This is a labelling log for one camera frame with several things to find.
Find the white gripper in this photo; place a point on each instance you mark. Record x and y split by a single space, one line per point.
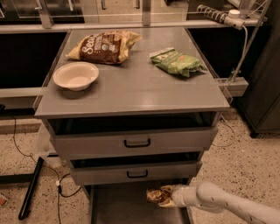
178 195

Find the orange gold snack bag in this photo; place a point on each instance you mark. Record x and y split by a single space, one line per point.
157 195

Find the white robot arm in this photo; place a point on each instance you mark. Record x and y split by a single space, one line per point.
209 197

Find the grey bottom drawer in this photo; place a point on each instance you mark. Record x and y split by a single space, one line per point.
126 203

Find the grey drawer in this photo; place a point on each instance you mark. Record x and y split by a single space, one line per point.
132 135
126 203
113 170

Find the grey middle drawer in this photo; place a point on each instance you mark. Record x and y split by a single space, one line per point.
113 170

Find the grey drawer cabinet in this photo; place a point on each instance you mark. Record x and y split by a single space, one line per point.
138 88

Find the grey top drawer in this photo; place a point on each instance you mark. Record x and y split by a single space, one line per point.
132 135

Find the dark cabinet at right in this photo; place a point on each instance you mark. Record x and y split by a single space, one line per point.
260 105

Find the green snack bag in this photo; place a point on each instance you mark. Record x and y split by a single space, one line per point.
174 62

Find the black metal floor leg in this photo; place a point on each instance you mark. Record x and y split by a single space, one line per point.
24 211

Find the white paper bowl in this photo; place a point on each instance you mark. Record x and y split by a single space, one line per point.
76 76

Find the brown chip bag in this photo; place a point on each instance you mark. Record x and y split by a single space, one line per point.
109 47

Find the white power strip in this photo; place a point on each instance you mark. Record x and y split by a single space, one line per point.
231 18

